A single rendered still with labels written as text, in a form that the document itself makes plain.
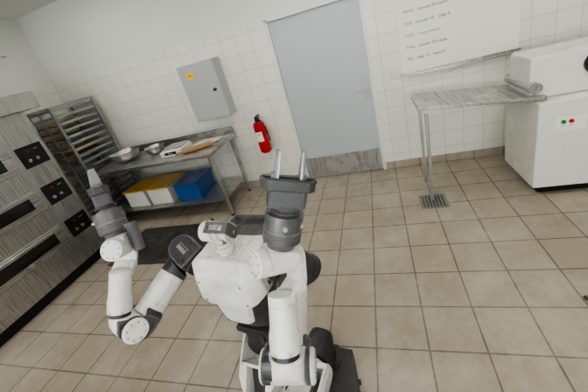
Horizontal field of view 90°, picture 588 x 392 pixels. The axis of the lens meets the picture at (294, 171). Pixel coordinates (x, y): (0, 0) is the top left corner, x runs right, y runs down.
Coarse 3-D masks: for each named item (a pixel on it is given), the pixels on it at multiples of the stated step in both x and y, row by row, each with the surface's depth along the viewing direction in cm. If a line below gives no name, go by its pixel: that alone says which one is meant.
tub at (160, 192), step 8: (168, 176) 429; (176, 176) 420; (152, 184) 416; (160, 184) 407; (168, 184) 398; (152, 192) 402; (160, 192) 399; (168, 192) 396; (152, 200) 409; (160, 200) 406; (168, 200) 402
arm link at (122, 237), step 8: (112, 224) 90; (120, 224) 92; (128, 224) 93; (136, 224) 95; (104, 232) 90; (112, 232) 90; (120, 232) 92; (128, 232) 93; (136, 232) 94; (112, 240) 88; (120, 240) 90; (128, 240) 93; (136, 240) 93; (104, 248) 88; (112, 248) 88; (120, 248) 88; (128, 248) 92; (136, 248) 93; (104, 256) 88; (112, 256) 88; (120, 256) 88
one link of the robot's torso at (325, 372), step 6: (318, 360) 148; (318, 366) 145; (324, 366) 144; (330, 366) 148; (318, 372) 146; (324, 372) 142; (330, 372) 145; (318, 378) 149; (324, 378) 140; (330, 378) 144; (324, 384) 138; (330, 384) 144; (318, 390) 135; (324, 390) 137
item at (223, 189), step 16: (224, 128) 396; (144, 144) 438; (192, 144) 397; (144, 160) 388; (160, 160) 367; (176, 160) 350; (208, 160) 344; (240, 160) 411; (208, 192) 402; (224, 192) 361; (128, 208) 427; (144, 208) 411
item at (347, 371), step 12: (312, 336) 158; (324, 336) 157; (324, 348) 152; (336, 348) 166; (324, 360) 149; (336, 360) 159; (348, 360) 160; (336, 372) 156; (348, 372) 155; (336, 384) 151; (348, 384) 149; (360, 384) 154
